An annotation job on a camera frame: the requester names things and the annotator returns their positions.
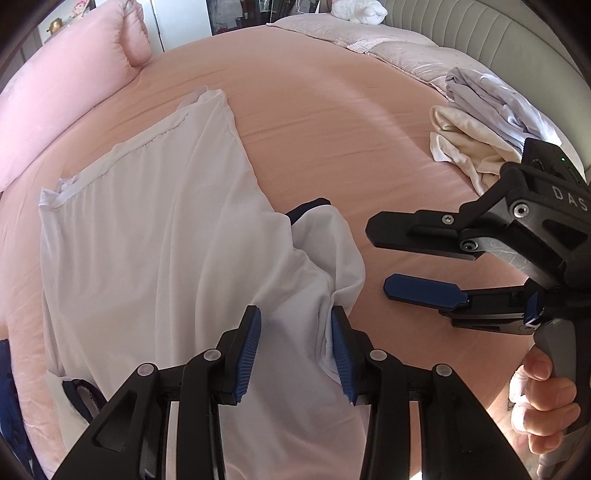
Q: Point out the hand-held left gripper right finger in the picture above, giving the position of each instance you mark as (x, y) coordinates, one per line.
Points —
(342, 364)

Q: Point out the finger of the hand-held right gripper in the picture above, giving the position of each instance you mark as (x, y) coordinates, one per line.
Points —
(420, 290)
(415, 230)

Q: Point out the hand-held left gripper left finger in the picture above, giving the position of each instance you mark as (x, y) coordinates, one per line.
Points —
(247, 355)

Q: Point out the white dress with navy trim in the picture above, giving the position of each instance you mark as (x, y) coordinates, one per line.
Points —
(161, 254)

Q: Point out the navy pants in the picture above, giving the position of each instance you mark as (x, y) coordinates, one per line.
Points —
(11, 406)

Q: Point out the person's right hand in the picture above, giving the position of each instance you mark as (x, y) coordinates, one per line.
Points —
(549, 401)

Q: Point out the cream garment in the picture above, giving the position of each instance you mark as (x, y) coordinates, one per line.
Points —
(466, 143)

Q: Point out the lilac garment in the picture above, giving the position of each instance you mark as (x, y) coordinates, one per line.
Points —
(494, 101)

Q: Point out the pink bed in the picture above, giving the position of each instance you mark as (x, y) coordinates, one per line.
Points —
(323, 138)

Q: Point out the grey padded headboard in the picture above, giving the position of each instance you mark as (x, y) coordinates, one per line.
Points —
(498, 46)

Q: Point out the pink patterned quilt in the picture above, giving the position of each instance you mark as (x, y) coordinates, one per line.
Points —
(346, 34)

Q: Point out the white plush toy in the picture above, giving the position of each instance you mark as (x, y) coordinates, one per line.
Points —
(360, 11)

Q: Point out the glass-door wardrobe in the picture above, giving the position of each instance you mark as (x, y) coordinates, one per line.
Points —
(258, 11)

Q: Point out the white wardrobe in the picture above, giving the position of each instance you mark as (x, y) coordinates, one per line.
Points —
(180, 23)

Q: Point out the pink rolled duvet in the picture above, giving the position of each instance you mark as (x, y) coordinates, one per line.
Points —
(69, 92)

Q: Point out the gold jar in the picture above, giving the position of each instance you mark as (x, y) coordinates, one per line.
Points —
(56, 25)

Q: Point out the pink plush doll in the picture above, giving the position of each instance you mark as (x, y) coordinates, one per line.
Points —
(79, 7)

